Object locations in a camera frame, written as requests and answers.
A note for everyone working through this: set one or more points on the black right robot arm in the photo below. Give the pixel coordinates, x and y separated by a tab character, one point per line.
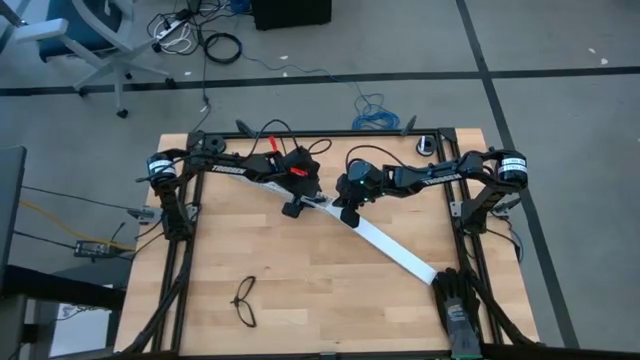
440	179

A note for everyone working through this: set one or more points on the black and grey work glove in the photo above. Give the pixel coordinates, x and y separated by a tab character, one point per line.
457	300

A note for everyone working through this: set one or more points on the dark tape roll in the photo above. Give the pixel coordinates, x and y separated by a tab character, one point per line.
216	145

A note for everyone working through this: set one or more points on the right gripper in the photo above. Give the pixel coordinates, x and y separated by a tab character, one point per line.
350	195

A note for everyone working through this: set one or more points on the dark desk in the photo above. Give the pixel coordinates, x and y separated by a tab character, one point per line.
50	290

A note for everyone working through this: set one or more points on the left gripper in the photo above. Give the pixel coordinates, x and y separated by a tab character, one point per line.
300	180

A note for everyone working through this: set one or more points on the black box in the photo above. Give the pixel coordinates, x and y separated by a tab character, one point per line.
290	12

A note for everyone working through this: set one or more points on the black and white tape roll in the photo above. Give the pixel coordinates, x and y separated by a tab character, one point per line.
426	145

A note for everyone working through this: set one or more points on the white duct cover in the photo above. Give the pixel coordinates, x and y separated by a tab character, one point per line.
390	245

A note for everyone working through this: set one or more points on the black-framed eyeglasses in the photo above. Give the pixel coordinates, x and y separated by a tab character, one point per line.
234	301

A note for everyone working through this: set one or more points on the white power strip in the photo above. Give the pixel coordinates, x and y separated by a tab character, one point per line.
172	27

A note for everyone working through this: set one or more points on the black aluminium table frame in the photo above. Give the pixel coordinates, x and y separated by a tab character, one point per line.
350	133

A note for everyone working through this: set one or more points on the grey office chair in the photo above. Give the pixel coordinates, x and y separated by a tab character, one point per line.
75	30

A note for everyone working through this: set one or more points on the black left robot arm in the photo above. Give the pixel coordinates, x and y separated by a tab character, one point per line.
230	169

